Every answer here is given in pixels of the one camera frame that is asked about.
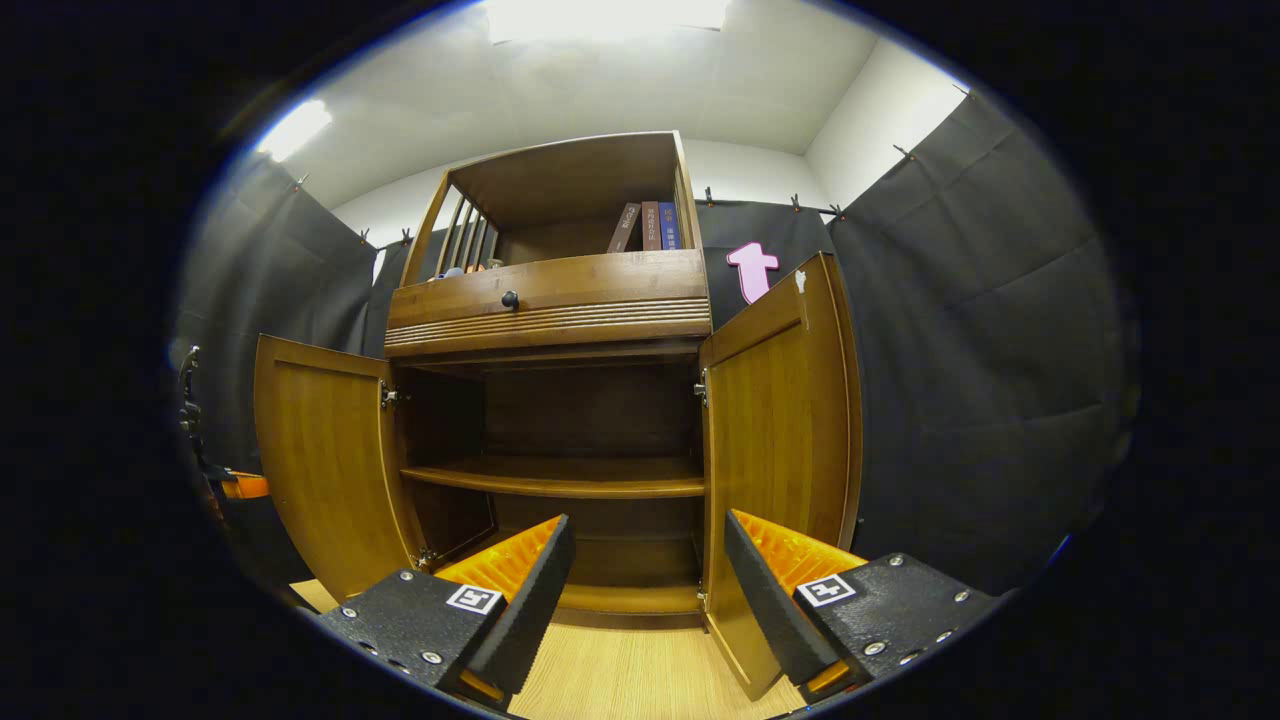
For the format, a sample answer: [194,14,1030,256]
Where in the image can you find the wooden cabinet door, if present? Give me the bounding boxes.
[698,252,863,701]
[253,333,426,603]

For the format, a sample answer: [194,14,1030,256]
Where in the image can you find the large ceiling light panel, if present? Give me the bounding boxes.
[485,0,731,43]

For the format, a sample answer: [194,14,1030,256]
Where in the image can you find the wooden inner cabinet shelf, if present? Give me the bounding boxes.
[400,457,706,499]

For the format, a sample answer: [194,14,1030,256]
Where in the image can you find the small ceiling light panel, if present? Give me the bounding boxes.
[255,98,334,163]

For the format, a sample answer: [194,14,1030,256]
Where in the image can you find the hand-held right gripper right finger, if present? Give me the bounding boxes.
[723,509,1001,703]

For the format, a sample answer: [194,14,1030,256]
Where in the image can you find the black backdrop cloth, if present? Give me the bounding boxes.
[175,88,1141,601]

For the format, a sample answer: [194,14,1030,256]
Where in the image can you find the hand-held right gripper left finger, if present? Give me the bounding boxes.
[315,514,578,713]

